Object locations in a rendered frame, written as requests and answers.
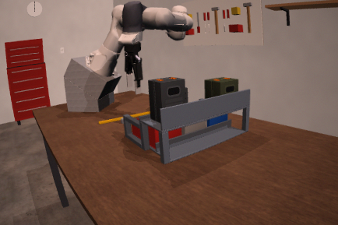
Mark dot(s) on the blue open bin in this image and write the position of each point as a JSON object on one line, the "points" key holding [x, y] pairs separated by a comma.
{"points": [[216, 120]]}

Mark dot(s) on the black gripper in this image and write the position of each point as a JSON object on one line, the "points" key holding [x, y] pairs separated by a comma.
{"points": [[137, 67]]}

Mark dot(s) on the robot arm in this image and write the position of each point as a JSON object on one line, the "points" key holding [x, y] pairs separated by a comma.
{"points": [[105, 58]]}

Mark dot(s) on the red bin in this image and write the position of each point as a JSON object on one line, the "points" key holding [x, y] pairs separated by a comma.
{"points": [[154, 135]]}

